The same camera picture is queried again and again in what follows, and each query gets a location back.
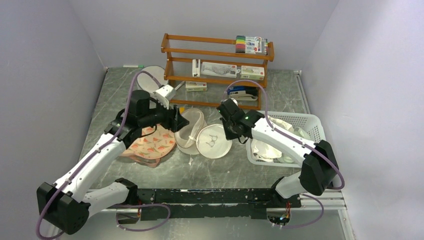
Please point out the white mesh laundry bag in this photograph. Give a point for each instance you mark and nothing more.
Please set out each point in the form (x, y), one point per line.
(152, 80)

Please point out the beige stapler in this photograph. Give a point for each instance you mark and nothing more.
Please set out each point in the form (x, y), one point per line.
(244, 97)

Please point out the green white box upper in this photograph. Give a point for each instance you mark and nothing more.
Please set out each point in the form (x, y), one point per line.
(252, 72)

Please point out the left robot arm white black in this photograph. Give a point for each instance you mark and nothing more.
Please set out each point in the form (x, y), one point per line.
(141, 111)

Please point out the marker pen set pack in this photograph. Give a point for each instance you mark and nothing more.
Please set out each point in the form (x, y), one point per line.
(255, 45)

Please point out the clear packaged item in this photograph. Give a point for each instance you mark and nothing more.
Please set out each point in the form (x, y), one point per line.
(219, 70)

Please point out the white plastic basket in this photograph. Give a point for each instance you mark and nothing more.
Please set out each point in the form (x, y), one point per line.
(308, 122)

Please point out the white satin bra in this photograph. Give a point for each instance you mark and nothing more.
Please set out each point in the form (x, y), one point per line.
(267, 153)

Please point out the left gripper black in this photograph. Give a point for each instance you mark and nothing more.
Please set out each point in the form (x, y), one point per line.
(174, 121)

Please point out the green white box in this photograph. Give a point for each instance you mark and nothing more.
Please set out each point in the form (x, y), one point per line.
(192, 86)
(252, 72)

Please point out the green white box lower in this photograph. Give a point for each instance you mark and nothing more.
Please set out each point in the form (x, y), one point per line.
(192, 86)

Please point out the blue stapler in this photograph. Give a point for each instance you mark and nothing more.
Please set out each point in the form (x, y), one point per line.
(250, 90)

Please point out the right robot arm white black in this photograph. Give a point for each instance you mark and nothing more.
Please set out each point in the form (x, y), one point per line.
(316, 159)

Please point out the beige mesh laundry bag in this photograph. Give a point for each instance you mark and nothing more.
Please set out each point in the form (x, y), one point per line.
(200, 138)

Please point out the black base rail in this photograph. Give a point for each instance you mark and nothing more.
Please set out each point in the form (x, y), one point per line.
(205, 202)

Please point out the pink floral bra bag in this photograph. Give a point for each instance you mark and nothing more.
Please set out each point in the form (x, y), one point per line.
(153, 145)

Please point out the white pink marker pen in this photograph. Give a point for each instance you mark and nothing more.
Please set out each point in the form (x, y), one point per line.
(179, 85)

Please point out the orange wooden shelf rack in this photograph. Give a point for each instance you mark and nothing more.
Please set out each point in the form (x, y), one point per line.
(181, 50)

